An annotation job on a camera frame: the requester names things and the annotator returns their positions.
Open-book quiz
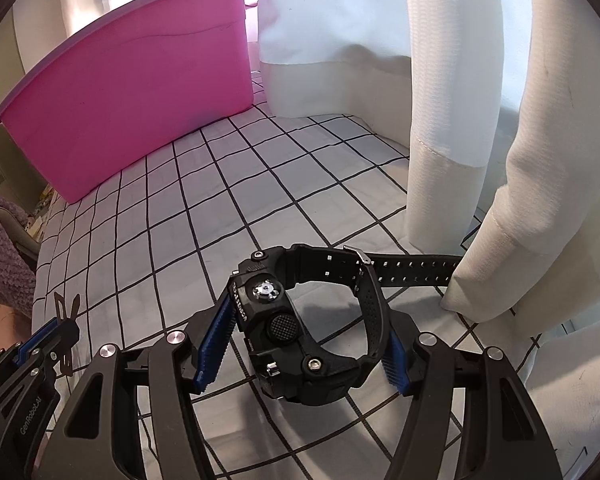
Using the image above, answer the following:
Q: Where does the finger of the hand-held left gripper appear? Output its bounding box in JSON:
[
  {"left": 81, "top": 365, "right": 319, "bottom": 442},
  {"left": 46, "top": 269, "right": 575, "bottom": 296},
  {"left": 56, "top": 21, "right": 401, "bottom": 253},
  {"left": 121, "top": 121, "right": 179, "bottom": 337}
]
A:
[
  {"left": 14, "top": 317, "right": 79, "bottom": 363},
  {"left": 27, "top": 342, "right": 77, "bottom": 378}
]

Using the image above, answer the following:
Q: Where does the white sheer curtain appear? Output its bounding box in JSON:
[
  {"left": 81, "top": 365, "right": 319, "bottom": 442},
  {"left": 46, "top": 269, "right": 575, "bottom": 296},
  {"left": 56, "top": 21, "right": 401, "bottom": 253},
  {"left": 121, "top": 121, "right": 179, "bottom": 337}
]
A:
[{"left": 255, "top": 0, "right": 413, "bottom": 117}]

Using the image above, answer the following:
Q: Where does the black wrist watch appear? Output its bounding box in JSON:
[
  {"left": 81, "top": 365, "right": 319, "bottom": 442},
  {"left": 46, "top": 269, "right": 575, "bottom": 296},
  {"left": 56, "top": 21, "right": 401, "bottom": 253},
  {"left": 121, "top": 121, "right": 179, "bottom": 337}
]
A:
[{"left": 228, "top": 244, "right": 465, "bottom": 407}]

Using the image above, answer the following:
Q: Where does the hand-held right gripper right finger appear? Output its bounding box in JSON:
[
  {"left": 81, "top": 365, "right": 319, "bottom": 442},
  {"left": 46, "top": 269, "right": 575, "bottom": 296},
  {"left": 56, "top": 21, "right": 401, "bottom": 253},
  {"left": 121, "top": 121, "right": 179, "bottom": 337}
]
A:
[{"left": 380, "top": 331, "right": 564, "bottom": 480}]

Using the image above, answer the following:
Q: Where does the checked white tablecloth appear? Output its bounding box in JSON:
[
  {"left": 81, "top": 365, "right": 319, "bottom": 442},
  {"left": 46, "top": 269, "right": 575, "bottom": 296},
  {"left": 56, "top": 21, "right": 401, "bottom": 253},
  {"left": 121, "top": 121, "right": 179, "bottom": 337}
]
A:
[{"left": 30, "top": 72, "right": 586, "bottom": 480}]

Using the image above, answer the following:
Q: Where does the dark metal hair clip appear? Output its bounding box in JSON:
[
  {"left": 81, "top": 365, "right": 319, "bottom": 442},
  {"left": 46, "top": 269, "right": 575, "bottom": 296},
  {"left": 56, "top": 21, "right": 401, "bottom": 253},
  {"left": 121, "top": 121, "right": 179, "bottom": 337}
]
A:
[{"left": 54, "top": 291, "right": 82, "bottom": 377}]

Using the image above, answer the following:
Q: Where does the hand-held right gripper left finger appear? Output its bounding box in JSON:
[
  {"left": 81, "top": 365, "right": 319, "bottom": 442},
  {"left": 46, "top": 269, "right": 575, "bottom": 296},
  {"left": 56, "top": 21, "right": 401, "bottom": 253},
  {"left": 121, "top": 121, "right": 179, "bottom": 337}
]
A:
[{"left": 45, "top": 294, "right": 237, "bottom": 480}]

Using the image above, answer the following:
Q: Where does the cream curtain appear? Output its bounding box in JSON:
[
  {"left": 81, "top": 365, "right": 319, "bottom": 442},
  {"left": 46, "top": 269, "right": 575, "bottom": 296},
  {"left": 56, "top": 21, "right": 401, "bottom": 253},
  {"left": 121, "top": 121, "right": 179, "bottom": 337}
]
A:
[{"left": 402, "top": 0, "right": 600, "bottom": 480}]

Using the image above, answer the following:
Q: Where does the purple knitted blanket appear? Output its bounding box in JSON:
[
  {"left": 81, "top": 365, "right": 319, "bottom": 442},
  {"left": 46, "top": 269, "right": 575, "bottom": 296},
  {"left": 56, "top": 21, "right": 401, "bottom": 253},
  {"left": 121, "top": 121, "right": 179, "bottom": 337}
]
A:
[{"left": 0, "top": 193, "right": 39, "bottom": 318}]

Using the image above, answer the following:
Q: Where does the pink plastic bin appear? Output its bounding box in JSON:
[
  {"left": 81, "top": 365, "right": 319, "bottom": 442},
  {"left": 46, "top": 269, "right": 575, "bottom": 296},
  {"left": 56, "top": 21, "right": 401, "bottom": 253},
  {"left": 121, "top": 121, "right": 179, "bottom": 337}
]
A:
[{"left": 0, "top": 0, "right": 258, "bottom": 204}]

